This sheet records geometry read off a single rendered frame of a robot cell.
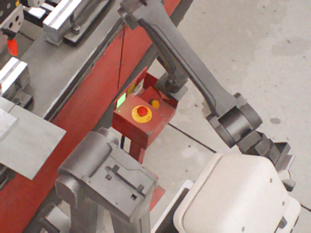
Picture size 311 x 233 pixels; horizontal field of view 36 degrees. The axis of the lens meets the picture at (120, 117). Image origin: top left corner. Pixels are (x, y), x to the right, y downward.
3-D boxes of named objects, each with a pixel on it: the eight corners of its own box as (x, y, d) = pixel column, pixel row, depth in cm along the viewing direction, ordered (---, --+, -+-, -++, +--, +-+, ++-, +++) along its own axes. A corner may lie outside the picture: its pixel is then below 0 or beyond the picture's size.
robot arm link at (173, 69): (124, 19, 117) (159, -11, 116) (112, 5, 120) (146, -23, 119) (175, 92, 153) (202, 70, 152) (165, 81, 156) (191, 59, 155)
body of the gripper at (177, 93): (164, 72, 170) (172, 62, 163) (186, 91, 169) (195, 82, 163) (154, 84, 167) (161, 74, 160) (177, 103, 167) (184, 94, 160)
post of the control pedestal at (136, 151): (132, 185, 230) (145, 129, 183) (123, 179, 231) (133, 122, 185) (139, 177, 232) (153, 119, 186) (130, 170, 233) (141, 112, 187)
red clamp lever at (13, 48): (16, 58, 136) (11, 35, 127) (4, 52, 136) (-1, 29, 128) (20, 54, 136) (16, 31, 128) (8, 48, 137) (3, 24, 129)
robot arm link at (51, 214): (82, 263, 101) (106, 230, 105) (42, 226, 99) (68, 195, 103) (64, 260, 111) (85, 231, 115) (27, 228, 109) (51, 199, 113)
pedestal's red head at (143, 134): (145, 150, 179) (151, 126, 163) (111, 127, 183) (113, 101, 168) (175, 114, 188) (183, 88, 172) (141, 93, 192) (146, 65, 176)
